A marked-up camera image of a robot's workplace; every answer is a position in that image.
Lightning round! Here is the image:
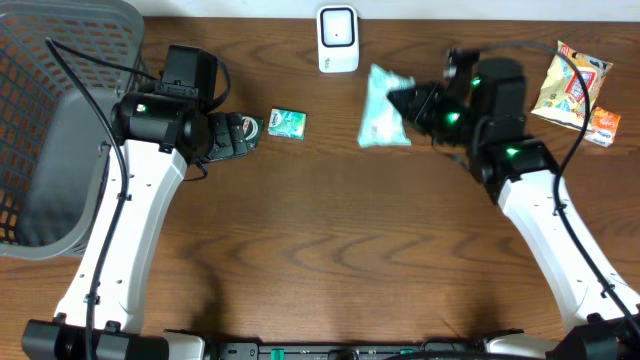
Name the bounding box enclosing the dark green round-label pack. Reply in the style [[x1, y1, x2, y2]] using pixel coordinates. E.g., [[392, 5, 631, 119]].
[[242, 115, 264, 150]]

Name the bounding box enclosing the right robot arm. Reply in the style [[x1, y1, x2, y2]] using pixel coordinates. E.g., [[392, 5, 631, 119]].
[[386, 49, 639, 359]]

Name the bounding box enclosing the right black cable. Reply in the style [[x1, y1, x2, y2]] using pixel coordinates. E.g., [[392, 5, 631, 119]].
[[479, 40, 640, 341]]

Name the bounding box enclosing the teal white tissue pack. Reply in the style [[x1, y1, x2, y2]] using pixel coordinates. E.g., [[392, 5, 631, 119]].
[[268, 108, 307, 140]]

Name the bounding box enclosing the white barcode scanner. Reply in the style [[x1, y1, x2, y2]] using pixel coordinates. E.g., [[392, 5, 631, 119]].
[[316, 5, 360, 73]]

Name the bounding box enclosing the mint green wipes pack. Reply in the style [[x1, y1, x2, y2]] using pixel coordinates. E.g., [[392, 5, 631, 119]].
[[357, 64, 415, 148]]

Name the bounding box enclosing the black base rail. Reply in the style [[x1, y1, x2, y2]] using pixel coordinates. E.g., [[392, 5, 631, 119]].
[[209, 340, 477, 360]]

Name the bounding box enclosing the left black cable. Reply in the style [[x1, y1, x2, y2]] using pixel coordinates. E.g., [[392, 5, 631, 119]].
[[43, 37, 161, 360]]

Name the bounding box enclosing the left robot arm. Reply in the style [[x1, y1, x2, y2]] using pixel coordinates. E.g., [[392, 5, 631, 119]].
[[22, 45, 247, 359]]

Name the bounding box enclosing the large beige snack bag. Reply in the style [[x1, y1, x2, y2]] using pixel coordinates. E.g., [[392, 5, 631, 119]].
[[531, 41, 614, 130]]

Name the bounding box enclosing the orange tissue pack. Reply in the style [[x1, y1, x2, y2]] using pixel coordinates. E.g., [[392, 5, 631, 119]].
[[584, 107, 621, 147]]

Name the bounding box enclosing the black cable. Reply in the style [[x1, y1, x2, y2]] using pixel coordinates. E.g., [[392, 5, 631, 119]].
[[479, 40, 640, 341], [43, 37, 161, 360]]

